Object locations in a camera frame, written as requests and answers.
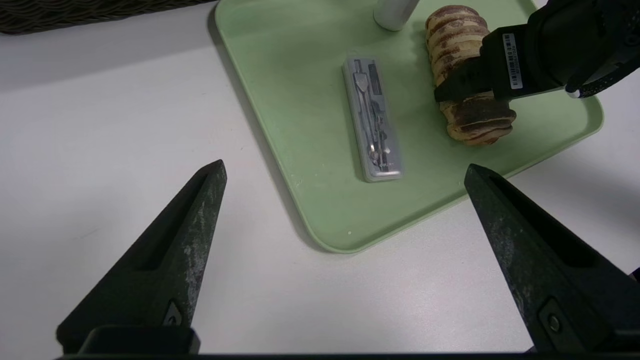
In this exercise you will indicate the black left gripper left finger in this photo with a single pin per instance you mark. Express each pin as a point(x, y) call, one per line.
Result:
point(165, 265)

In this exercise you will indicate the striped brown bread roll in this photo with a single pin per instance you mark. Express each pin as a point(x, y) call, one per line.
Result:
point(480, 122)

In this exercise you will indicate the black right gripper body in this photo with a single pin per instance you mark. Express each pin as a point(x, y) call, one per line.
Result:
point(550, 50)

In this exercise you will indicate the clear plastic compass case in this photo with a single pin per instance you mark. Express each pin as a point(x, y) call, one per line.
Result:
point(372, 120)

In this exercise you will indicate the light green plastic tray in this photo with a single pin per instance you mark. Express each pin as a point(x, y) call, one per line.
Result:
point(300, 100)

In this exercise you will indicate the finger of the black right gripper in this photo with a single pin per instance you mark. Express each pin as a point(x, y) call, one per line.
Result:
point(465, 82)

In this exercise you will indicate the white plastic bottle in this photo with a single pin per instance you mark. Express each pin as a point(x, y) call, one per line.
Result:
point(395, 12)

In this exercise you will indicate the dark brown wicker basket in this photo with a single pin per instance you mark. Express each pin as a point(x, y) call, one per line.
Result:
point(75, 12)

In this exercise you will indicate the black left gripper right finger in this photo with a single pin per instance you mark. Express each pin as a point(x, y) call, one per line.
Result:
point(535, 270)

